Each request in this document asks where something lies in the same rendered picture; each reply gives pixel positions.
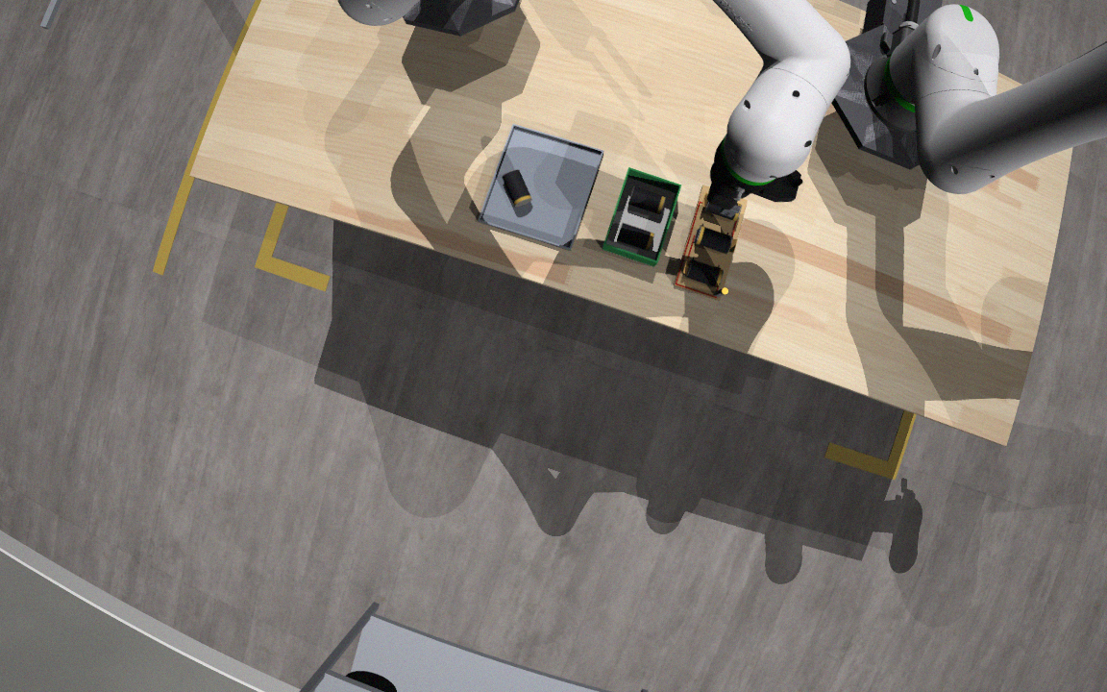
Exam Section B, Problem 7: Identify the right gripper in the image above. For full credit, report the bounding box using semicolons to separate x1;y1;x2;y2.
707;138;801;217

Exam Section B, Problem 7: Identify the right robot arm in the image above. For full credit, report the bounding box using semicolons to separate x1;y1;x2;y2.
338;0;850;185

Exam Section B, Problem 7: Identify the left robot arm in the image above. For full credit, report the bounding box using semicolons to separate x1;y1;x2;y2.
863;0;1107;194

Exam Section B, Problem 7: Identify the tan battery holder board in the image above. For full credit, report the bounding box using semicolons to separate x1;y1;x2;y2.
674;185;748;301

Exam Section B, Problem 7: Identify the black battery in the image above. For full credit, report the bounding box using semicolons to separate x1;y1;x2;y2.
503;169;532;207
617;223;654;251
685;259;724;287
628;186;666;214
705;202;742;221
696;226;732;254

